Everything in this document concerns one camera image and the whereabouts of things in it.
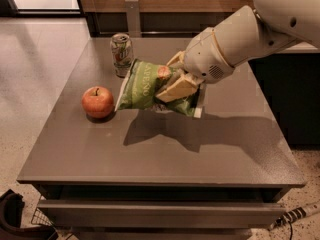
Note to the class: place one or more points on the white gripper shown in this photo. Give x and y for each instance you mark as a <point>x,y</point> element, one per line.
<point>204,59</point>

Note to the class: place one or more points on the green jalapeno chip bag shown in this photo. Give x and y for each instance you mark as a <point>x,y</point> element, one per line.
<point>145,79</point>

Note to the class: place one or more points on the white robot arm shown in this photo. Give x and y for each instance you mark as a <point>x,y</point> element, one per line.
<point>268,27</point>

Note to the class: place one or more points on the red apple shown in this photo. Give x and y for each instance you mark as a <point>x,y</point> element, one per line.
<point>98,102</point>

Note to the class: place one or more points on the green soda can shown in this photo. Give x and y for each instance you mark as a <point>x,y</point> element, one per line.
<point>122,53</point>

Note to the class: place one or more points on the grey cabinet with drawers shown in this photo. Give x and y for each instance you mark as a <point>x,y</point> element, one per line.
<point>234,153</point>

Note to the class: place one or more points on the grey drawer front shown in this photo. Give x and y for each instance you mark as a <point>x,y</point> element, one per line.
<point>160,214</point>

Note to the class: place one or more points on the left metal railing bracket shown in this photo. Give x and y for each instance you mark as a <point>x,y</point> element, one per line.
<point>133,18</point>

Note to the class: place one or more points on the wire basket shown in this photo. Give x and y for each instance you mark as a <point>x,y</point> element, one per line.
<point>39,218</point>

